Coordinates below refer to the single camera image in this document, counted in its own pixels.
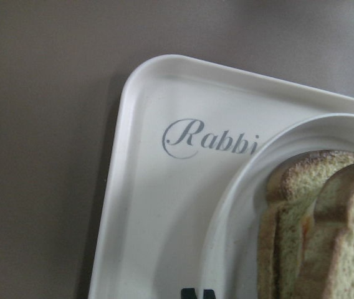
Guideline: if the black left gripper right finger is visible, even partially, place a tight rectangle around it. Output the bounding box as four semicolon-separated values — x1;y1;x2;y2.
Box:
203;290;216;299

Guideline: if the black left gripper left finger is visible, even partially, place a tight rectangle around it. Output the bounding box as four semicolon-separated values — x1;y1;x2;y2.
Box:
180;288;202;299

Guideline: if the white round plate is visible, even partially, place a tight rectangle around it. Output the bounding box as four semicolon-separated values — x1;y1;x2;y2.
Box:
198;113;354;298

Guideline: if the bread slice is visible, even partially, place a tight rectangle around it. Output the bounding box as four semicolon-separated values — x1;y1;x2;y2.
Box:
257;149;354;298
294;164;354;298

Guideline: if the cream rabbit tray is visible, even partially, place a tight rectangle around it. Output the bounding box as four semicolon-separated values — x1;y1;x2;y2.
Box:
89;55;354;298

